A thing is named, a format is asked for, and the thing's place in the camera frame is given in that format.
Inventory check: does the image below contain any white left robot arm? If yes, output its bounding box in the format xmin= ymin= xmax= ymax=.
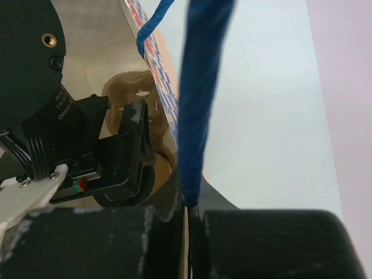
xmin=1 ymin=1 xmax=166 ymax=206

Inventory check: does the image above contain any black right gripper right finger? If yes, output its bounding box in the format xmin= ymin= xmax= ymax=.
xmin=189 ymin=180 xmax=366 ymax=278

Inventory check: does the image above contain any blue checkered paper bag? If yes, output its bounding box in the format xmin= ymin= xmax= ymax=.
xmin=53 ymin=1 xmax=234 ymax=208

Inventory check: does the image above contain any single brown pulp cup carrier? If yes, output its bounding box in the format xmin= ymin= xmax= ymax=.
xmin=102 ymin=70 xmax=177 ymax=169

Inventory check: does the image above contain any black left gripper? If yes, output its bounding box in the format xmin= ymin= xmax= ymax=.
xmin=50 ymin=95 xmax=155 ymax=203

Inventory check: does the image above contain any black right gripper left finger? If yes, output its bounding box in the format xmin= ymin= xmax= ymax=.
xmin=1 ymin=172 xmax=183 ymax=278

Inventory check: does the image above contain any single brown paper cup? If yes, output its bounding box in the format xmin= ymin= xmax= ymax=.
xmin=149 ymin=153 xmax=171 ymax=195

